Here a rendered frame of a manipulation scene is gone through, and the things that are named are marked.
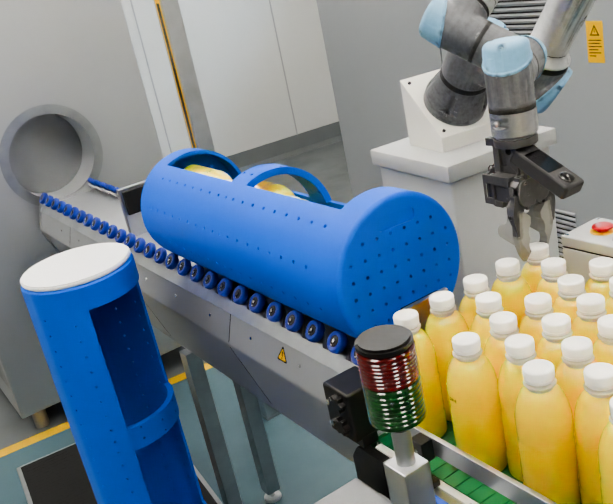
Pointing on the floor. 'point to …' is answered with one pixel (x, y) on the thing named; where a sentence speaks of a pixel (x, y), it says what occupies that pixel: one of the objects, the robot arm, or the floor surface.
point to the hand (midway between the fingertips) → (536, 250)
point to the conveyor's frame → (373, 476)
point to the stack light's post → (410, 482)
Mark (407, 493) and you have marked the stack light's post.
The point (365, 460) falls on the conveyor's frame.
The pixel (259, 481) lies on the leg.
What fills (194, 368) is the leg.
